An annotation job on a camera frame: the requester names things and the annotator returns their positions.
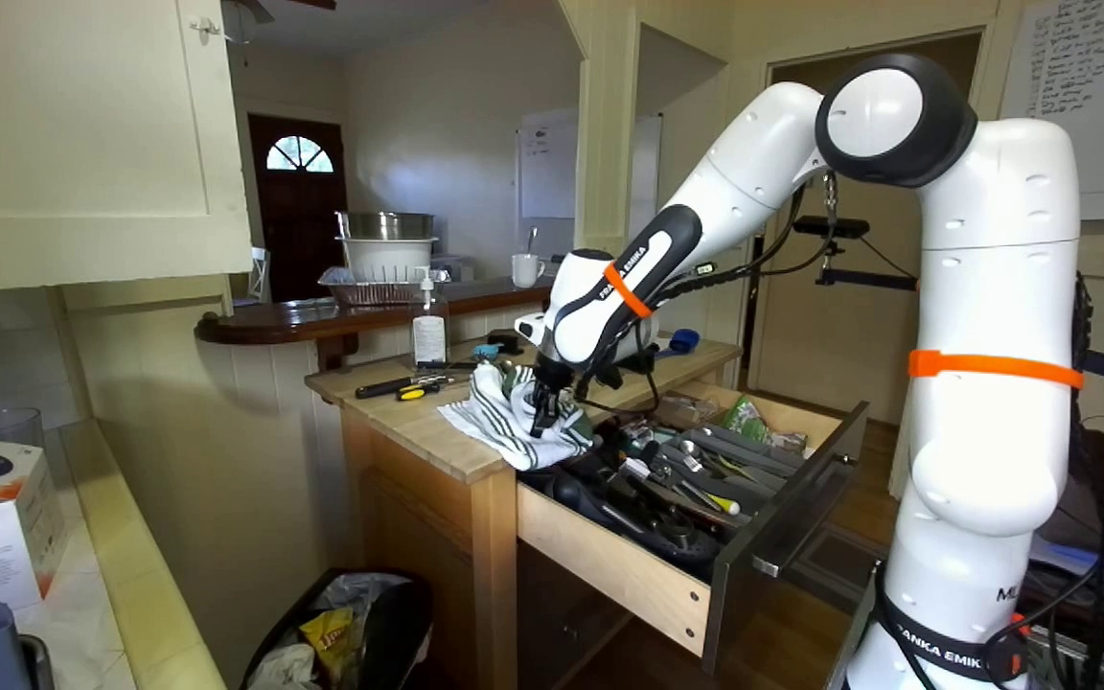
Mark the open wooden tool drawer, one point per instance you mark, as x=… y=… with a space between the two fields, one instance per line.
x=632 y=568

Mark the white dish basket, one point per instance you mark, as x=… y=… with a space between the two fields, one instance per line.
x=384 y=258

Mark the white mug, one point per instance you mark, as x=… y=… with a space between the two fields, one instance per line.
x=523 y=270

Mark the black hand tool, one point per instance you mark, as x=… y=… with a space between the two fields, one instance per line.
x=382 y=390

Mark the green plastic packet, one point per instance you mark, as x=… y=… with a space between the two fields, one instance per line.
x=744 y=421

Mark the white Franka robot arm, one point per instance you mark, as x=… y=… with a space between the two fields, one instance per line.
x=996 y=384

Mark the clear pump sanitizer bottle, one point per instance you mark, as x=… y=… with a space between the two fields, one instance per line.
x=427 y=341

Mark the yellow tipped screwdriver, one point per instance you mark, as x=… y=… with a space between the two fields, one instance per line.
x=709 y=501

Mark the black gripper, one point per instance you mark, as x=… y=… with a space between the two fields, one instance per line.
x=560 y=379

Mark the dark wooden bar counter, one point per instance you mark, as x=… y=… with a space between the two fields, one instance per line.
x=297 y=326

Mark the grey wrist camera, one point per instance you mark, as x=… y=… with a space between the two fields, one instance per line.
x=531 y=326

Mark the white green striped tea towel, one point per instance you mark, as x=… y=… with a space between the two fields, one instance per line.
x=500 y=427

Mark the black trash bin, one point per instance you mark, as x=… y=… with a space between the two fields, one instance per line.
x=384 y=639

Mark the dark door with arched window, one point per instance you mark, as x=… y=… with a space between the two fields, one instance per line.
x=297 y=232

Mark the handwritten paper sheet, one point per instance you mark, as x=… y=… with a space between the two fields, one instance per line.
x=1076 y=80

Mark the wooden kitchen table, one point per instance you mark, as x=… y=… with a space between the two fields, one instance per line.
x=431 y=444

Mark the yellow black screwdriver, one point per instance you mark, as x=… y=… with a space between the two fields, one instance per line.
x=419 y=391

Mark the blue round object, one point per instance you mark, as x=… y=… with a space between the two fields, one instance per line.
x=683 y=341

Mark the black camera tripod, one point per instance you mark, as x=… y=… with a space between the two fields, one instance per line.
x=832 y=229

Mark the clear glass tray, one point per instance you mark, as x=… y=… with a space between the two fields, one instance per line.
x=303 y=310

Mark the cream wall cabinet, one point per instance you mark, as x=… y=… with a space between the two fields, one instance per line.
x=78 y=138

